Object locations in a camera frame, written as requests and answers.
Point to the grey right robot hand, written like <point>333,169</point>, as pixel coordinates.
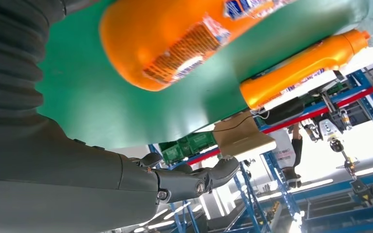
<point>45,186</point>

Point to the open cardboard box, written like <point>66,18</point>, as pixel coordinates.
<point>241,138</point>

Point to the person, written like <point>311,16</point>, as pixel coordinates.
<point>284,154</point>

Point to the black case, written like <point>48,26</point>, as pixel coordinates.
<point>284,111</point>

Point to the white robot on stand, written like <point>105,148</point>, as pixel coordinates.
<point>326,128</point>

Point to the red rack beam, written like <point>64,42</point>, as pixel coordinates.
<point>366,92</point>

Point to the blue metal rack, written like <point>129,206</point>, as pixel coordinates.
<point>371,104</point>

